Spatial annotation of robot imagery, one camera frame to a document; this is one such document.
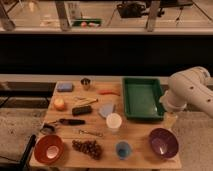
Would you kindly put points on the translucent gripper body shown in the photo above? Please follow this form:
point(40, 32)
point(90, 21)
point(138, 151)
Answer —
point(169, 120)

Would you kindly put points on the black eraser block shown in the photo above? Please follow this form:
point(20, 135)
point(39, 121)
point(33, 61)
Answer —
point(81, 110)

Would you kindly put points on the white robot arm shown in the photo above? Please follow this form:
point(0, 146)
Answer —
point(187, 87)

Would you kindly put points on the white plastic cup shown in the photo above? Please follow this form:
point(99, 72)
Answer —
point(113, 122)

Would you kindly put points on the blue plastic cup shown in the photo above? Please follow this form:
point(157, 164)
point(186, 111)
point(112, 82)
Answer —
point(123, 150)

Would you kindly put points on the small metal cup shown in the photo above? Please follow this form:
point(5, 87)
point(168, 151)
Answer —
point(86, 83)

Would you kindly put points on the purple bowl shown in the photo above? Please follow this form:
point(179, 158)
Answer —
point(163, 143)

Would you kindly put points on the green plastic tray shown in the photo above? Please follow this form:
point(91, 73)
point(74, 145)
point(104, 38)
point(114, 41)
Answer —
point(141, 99)

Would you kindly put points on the light blue cloth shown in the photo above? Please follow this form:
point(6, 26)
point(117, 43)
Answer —
point(106, 109)

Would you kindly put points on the bunch of dark grapes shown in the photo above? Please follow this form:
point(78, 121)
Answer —
point(91, 148)

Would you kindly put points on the orange fruit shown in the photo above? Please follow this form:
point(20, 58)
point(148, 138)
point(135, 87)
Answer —
point(59, 104)

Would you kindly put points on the blue sponge block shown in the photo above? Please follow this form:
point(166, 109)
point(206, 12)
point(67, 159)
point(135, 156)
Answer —
point(64, 87)

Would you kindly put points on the red bowl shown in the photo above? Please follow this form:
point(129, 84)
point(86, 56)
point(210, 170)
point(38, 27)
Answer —
point(48, 149)

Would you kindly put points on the green box on shelf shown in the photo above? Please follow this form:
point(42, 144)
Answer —
point(87, 22)

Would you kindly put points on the black camera device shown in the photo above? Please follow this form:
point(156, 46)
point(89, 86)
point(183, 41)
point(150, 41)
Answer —
point(131, 9)

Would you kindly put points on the black handled scoop tool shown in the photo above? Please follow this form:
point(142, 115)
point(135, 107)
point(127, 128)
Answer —
point(50, 128)

